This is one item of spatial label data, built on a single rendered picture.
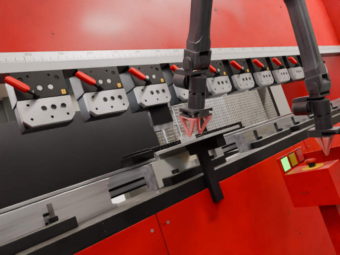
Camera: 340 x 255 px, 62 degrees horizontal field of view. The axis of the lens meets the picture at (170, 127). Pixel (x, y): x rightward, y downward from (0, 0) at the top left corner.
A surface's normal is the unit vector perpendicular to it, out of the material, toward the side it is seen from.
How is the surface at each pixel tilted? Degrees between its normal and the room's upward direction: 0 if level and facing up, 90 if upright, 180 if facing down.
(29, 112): 90
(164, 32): 90
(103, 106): 90
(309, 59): 84
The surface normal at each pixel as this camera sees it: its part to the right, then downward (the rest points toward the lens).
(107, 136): 0.59, -0.26
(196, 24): -0.77, 0.29
